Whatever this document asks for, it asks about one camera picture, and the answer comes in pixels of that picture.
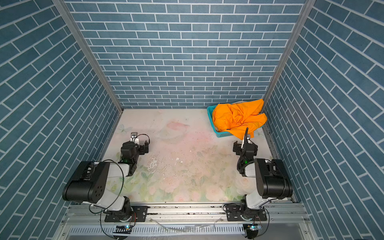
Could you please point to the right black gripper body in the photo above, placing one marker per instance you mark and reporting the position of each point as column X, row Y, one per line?
column 245, row 146

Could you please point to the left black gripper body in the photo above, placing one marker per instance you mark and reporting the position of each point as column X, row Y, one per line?
column 142, row 147

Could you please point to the orange shorts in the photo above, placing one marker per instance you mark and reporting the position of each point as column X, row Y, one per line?
column 238, row 118

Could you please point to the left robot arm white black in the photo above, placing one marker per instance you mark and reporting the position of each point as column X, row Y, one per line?
column 88, row 184

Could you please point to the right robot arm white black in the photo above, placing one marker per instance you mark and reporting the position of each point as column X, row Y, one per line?
column 271, row 176

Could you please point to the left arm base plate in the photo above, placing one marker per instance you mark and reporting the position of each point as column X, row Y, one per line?
column 132, row 214

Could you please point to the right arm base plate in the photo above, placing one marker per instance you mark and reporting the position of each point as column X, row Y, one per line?
column 237, row 213

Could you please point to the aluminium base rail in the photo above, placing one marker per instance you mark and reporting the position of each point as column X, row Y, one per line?
column 285, row 221

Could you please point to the white vented cable duct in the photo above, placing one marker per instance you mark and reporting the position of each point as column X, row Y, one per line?
column 156, row 230

